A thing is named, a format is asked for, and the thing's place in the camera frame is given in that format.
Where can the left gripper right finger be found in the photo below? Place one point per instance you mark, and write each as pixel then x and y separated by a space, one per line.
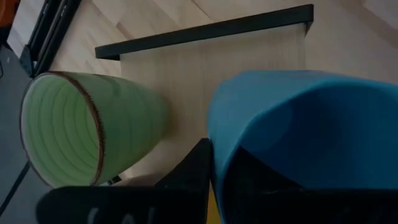
pixel 255 199

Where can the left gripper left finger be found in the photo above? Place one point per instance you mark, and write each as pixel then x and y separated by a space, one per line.
pixel 189 193

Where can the blue mug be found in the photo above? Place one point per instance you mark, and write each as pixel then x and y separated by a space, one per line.
pixel 311 124

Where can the yellow mug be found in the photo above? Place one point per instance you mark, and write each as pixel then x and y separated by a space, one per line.
pixel 214 208

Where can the wooden rack board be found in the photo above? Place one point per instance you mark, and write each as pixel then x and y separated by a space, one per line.
pixel 192 77

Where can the orange vacuum cleaner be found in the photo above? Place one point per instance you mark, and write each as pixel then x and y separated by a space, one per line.
pixel 7 11

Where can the black metal table frame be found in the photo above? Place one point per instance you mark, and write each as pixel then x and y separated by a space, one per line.
pixel 51 31

